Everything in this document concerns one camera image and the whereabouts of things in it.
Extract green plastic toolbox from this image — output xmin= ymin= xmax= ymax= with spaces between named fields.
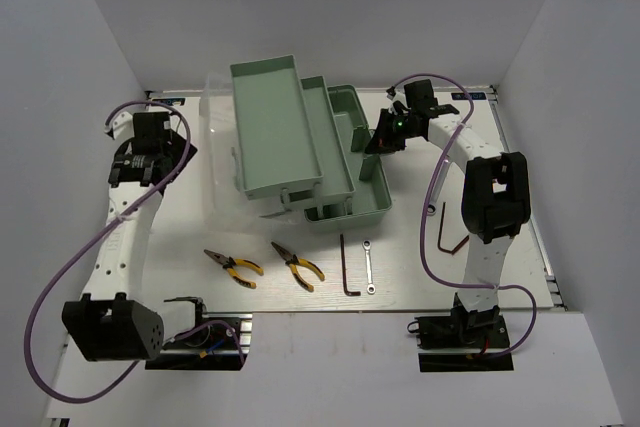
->
xmin=199 ymin=56 xmax=392 ymax=235

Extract blue label sticker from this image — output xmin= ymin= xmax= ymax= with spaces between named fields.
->
xmin=451 ymin=92 xmax=487 ymax=101
xmin=153 ymin=97 xmax=186 ymax=107

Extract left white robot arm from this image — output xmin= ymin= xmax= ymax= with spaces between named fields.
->
xmin=62 ymin=111 xmax=212 ymax=362

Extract large silver ratchet wrench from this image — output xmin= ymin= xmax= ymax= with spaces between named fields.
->
xmin=427 ymin=158 xmax=450 ymax=216

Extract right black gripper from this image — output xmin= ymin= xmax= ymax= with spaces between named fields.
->
xmin=367 ymin=109 xmax=421 ymax=155

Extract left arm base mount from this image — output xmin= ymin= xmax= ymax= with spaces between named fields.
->
xmin=145 ymin=313 xmax=253 ymax=372

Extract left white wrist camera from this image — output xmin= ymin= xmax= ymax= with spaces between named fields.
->
xmin=104 ymin=111 xmax=134 ymax=143

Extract blue label sticker left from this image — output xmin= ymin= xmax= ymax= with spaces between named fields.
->
xmin=153 ymin=97 xmax=186 ymax=107

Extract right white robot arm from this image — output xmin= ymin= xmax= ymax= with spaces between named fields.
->
xmin=365 ymin=79 xmax=531 ymax=346

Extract blue label sticker right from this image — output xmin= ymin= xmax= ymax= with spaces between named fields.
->
xmin=451 ymin=92 xmax=487 ymax=101

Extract small brown hex key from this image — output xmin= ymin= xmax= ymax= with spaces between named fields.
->
xmin=339 ymin=234 xmax=361 ymax=297

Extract yellow handled pliers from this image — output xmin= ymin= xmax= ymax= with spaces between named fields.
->
xmin=203 ymin=249 xmax=264 ymax=289
xmin=270 ymin=241 xmax=326 ymax=293

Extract small silver ratchet wrench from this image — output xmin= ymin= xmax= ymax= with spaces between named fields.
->
xmin=362 ymin=240 xmax=376 ymax=295

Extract large brown hex key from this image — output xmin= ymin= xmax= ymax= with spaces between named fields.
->
xmin=436 ymin=202 xmax=470 ymax=256

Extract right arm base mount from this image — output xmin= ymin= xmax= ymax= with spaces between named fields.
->
xmin=407 ymin=315 xmax=514 ymax=373

